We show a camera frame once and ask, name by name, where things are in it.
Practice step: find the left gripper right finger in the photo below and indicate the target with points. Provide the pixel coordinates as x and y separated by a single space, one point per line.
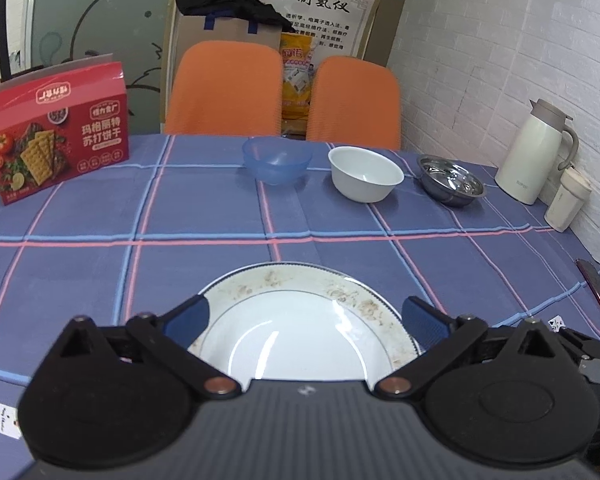
445 343

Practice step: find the blue translucent plastic bowl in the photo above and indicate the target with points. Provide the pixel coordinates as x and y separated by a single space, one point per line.
275 160

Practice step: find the white ceramic bowl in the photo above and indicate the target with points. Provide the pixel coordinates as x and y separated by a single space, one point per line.
362 175

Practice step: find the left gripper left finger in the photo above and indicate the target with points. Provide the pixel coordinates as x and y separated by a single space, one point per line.
165 340

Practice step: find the wall poster chinese text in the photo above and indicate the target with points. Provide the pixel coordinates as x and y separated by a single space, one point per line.
338 27

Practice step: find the brown paper bag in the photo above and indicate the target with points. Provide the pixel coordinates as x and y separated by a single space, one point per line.
193 29

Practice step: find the orange chair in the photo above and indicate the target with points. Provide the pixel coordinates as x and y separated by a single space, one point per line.
355 102
227 88

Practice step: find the cream travel cup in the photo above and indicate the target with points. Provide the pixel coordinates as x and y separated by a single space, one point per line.
573 192

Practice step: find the white plate brown rim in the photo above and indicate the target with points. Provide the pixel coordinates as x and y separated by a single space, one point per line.
297 321

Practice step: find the left orange chair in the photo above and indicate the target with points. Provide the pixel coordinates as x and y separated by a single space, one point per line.
227 88

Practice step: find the white tablecloth label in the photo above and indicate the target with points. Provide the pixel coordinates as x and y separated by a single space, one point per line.
9 426

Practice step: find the stainless steel bowl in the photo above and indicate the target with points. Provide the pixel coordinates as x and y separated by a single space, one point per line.
448 183

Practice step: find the red cracker box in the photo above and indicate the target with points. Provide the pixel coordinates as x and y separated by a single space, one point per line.
60 122

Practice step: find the cream thermos jug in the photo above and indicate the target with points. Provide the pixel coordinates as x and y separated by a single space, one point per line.
533 154

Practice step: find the right orange chair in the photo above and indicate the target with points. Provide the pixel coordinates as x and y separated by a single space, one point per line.
355 102

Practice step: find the blue plaid tablecloth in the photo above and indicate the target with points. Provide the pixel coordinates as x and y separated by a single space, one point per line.
146 234

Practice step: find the yellow snack bag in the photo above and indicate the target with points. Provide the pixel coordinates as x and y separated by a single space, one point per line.
297 54

